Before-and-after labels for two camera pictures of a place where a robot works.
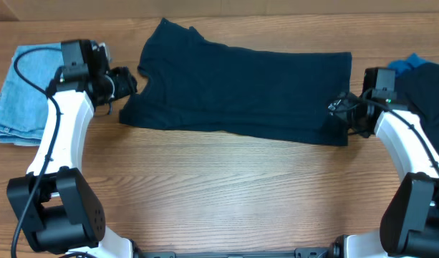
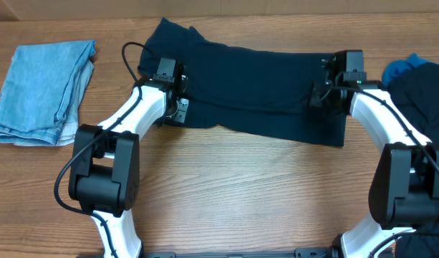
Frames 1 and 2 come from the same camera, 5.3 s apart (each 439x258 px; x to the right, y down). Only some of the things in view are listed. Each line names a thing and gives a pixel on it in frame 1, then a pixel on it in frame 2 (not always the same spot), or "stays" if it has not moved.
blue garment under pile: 403,65 stays
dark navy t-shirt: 198,86 stays
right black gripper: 343,110 → 326,86
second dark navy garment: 425,89 stays
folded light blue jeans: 18,115 stays
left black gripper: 124,83 → 181,87
